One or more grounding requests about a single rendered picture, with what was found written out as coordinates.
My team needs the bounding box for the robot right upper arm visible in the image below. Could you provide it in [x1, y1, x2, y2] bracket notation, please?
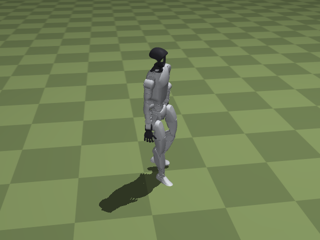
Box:
[143, 76, 156, 110]

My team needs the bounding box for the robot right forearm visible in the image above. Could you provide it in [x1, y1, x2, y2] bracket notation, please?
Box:
[143, 103, 153, 130]

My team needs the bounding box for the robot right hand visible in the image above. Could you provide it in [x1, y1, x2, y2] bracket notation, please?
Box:
[144, 124, 157, 143]

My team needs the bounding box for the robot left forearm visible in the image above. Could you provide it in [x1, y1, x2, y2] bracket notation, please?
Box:
[163, 89, 171, 105]

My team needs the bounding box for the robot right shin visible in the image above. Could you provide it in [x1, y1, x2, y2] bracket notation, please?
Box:
[152, 148, 166, 178]

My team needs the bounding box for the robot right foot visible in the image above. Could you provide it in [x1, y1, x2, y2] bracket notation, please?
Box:
[156, 173, 173, 186]

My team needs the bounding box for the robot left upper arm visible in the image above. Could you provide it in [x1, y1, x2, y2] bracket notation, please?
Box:
[165, 63, 172, 91]

